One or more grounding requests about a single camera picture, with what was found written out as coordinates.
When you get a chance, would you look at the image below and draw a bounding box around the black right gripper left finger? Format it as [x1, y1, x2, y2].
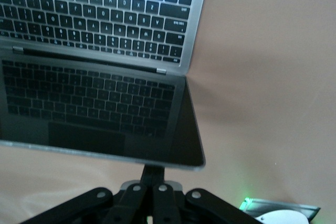
[18, 165, 154, 224]

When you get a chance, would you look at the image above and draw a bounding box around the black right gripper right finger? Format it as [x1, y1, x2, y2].
[153, 166, 260, 224]

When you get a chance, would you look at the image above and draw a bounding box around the grey laptop computer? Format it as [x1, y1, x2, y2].
[0, 0, 211, 169]

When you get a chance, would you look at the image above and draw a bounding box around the table cover sheet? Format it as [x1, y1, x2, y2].
[0, 0, 336, 224]

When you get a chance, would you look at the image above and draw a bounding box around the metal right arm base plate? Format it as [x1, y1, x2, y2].
[240, 196, 321, 222]

